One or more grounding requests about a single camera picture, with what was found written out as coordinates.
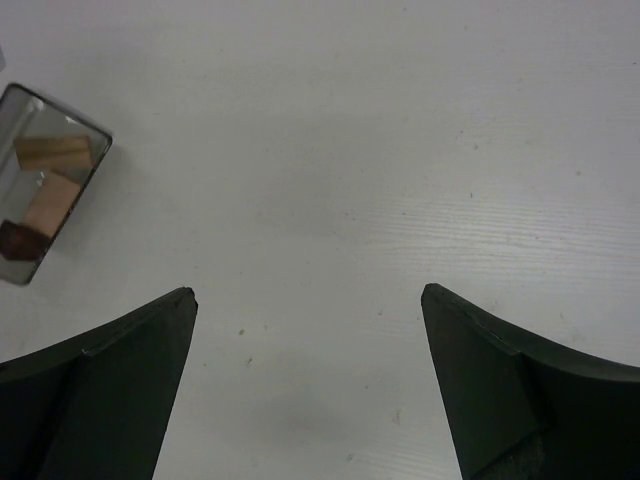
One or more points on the smoky transparent plastic bin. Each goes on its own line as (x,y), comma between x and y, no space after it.
(25,113)

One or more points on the plain light wood block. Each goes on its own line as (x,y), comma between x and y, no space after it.
(51,204)

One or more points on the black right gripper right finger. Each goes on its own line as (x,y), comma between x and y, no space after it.
(520,406)

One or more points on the striped light wood block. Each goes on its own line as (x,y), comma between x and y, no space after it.
(37,156)

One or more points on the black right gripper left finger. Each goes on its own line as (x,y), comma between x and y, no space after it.
(97,405)

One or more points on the dark red wood block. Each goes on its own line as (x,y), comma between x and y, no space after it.
(21,243)

